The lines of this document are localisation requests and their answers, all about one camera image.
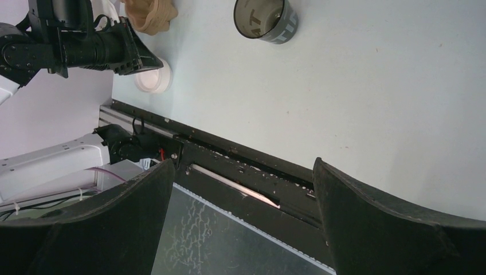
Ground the brown cardboard tray stack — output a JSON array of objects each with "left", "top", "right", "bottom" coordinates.
[{"left": 121, "top": 0, "right": 178, "bottom": 36}]

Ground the dark paper coffee cup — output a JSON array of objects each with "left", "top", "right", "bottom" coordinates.
[{"left": 233, "top": 0, "right": 299, "bottom": 45}]

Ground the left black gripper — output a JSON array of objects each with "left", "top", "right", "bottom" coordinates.
[{"left": 87, "top": 17, "right": 163, "bottom": 76}]

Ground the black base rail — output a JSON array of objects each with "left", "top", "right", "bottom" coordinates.
[{"left": 99, "top": 101, "right": 335, "bottom": 274}]

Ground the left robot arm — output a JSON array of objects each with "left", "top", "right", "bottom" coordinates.
[{"left": 1, "top": 1, "right": 163, "bottom": 103}]

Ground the white lid stack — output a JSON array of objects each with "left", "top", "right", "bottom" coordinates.
[{"left": 135, "top": 59, "right": 173, "bottom": 94}]

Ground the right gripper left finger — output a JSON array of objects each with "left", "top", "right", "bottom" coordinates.
[{"left": 1, "top": 160, "right": 175, "bottom": 274}]

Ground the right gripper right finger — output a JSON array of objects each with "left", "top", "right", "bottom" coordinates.
[{"left": 313, "top": 158, "right": 485, "bottom": 274}]

